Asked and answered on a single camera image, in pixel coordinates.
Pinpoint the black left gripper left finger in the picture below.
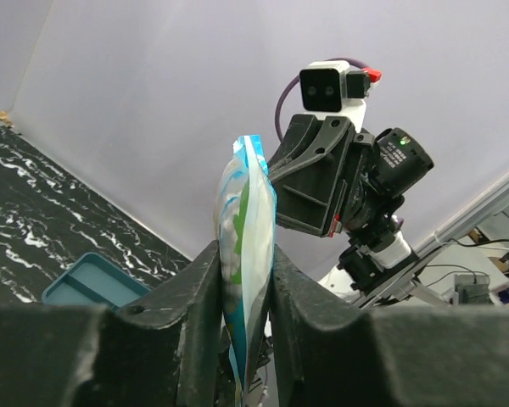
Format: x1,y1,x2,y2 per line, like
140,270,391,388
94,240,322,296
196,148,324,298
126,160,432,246
0,242,221,406

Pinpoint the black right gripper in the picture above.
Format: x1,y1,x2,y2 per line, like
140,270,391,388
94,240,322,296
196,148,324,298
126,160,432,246
268,114,357,237

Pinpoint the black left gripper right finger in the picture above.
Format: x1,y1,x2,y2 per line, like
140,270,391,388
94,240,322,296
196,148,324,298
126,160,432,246
270,250,509,406

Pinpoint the blue white cotton bag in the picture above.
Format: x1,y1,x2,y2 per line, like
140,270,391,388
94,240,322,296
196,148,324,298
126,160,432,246
213,135,277,406

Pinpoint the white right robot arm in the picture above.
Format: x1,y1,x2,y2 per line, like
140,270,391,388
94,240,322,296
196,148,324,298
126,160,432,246
268,114,433,295

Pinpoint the blue grey divided tray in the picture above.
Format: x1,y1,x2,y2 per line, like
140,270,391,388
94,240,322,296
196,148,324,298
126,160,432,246
42,252,151,311

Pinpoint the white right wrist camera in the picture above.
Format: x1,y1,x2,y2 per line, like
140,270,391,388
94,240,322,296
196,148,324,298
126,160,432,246
299,59,383,132

